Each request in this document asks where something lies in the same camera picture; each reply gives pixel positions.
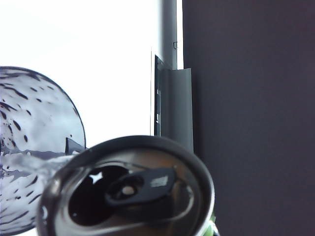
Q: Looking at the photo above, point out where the grey cable tray cover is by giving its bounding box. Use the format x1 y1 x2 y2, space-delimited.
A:
161 68 195 154

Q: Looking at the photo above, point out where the green energy drink can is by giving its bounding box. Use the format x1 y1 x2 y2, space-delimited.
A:
36 135 218 236

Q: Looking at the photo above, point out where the dark textured glass cup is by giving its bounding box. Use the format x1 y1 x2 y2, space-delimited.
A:
0 66 87 233

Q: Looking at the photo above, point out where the dark grey desk divider panel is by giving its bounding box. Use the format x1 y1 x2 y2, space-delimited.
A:
181 0 315 236

